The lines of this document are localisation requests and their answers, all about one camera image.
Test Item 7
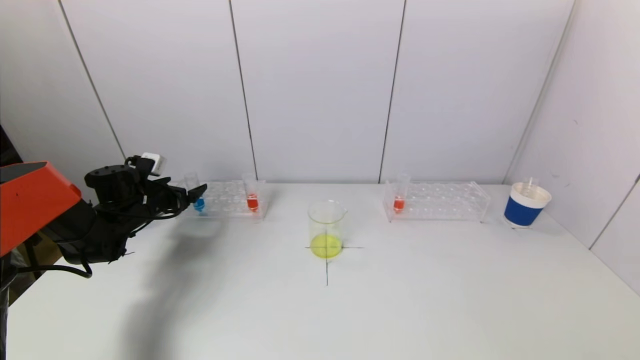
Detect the white paper cup blue sleeve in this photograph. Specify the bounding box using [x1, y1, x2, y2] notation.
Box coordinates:
[503, 182, 553, 230]

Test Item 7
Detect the test tube with blue pigment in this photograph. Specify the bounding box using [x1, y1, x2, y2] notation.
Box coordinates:
[184, 172, 207, 213]

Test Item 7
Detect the test tube with red pigment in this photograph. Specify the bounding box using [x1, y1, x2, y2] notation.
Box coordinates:
[393, 173, 411, 215]
[242, 173, 261, 214]

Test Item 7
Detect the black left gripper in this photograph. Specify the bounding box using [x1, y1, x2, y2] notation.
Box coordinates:
[143, 176, 208, 216]

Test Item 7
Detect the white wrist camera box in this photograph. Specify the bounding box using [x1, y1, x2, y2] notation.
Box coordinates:
[141, 152, 166, 177]

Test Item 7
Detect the clear acrylic test tube rack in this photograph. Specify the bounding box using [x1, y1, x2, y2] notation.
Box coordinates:
[383, 181, 491, 224]
[172, 180, 270, 221]

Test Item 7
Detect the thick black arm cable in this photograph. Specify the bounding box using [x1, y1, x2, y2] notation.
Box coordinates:
[17, 263, 94, 280]

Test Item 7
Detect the clear glass beaker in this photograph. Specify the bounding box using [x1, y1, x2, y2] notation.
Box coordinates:
[307, 199, 348, 260]

